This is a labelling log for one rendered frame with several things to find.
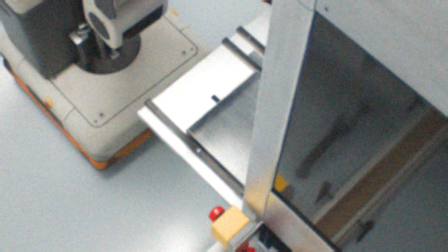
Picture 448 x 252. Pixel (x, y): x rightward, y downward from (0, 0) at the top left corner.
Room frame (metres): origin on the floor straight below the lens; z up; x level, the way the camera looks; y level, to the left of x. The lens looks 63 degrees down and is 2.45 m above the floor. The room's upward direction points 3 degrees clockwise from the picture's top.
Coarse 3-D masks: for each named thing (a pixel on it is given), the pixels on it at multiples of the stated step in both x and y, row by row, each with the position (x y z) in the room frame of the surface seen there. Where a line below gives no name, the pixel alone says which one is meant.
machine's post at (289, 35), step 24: (288, 0) 0.51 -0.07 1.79; (312, 0) 0.49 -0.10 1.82; (288, 24) 0.50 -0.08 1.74; (312, 24) 0.49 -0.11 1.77; (288, 48) 0.50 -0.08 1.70; (264, 72) 0.52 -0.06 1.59; (288, 72) 0.49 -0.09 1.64; (264, 96) 0.52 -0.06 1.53; (288, 96) 0.49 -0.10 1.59; (264, 120) 0.51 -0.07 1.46; (288, 120) 0.49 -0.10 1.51; (264, 144) 0.51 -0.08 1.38; (264, 168) 0.50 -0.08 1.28; (264, 192) 0.49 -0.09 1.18
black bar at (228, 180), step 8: (152, 104) 0.83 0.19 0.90; (152, 112) 0.81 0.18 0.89; (160, 112) 0.80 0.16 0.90; (168, 120) 0.78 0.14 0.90; (176, 128) 0.76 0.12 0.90; (184, 136) 0.74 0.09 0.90; (192, 144) 0.72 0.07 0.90; (200, 152) 0.70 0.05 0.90; (208, 160) 0.68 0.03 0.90; (216, 168) 0.66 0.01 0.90; (224, 176) 0.63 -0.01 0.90; (232, 184) 0.61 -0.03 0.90; (240, 192) 0.60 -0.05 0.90
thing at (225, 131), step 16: (256, 80) 0.93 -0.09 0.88; (224, 96) 0.85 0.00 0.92; (240, 96) 0.87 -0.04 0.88; (256, 96) 0.88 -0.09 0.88; (208, 112) 0.81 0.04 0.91; (224, 112) 0.82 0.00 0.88; (240, 112) 0.83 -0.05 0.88; (192, 128) 0.76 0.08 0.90; (208, 128) 0.77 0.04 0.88; (224, 128) 0.78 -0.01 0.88; (240, 128) 0.78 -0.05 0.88; (208, 144) 0.73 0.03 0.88; (224, 144) 0.73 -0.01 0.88; (240, 144) 0.73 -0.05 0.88; (224, 160) 0.69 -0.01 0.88; (240, 160) 0.69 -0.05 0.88; (240, 176) 0.64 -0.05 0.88
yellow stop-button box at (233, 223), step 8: (232, 208) 0.51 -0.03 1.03; (224, 216) 0.49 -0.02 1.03; (232, 216) 0.49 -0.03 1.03; (240, 216) 0.49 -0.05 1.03; (216, 224) 0.47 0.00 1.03; (224, 224) 0.47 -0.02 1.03; (232, 224) 0.47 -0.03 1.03; (240, 224) 0.47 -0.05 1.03; (248, 224) 0.47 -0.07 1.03; (216, 232) 0.45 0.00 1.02; (224, 232) 0.45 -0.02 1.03; (232, 232) 0.45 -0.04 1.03; (240, 232) 0.45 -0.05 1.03; (248, 232) 0.45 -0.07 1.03; (224, 240) 0.43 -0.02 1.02; (232, 240) 0.43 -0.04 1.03; (240, 240) 0.43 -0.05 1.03; (232, 248) 0.42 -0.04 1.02
